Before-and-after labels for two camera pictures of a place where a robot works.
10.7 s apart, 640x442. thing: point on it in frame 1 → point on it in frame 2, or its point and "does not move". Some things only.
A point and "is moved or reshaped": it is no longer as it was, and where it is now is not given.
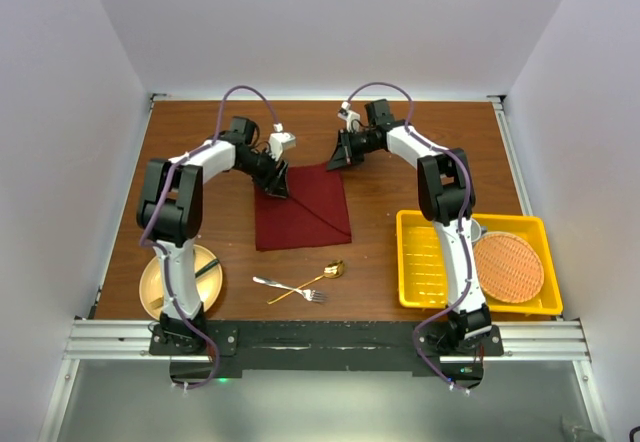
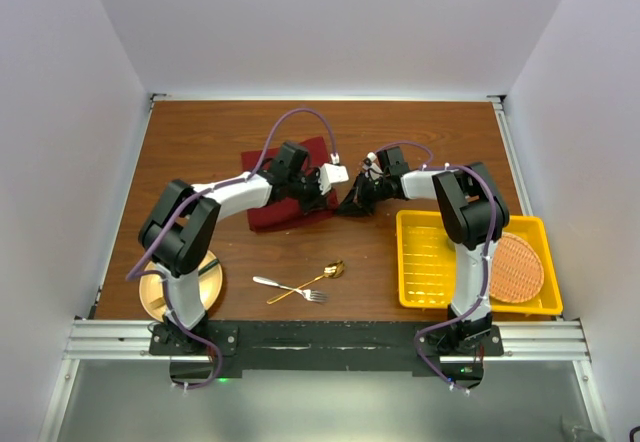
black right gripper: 344,154 → 356,203
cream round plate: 209,283 does not move
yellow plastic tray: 421,272 does not move
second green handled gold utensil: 212,263 does not move
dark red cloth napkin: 314,213 is moved or reshaped
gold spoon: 334,269 does not move
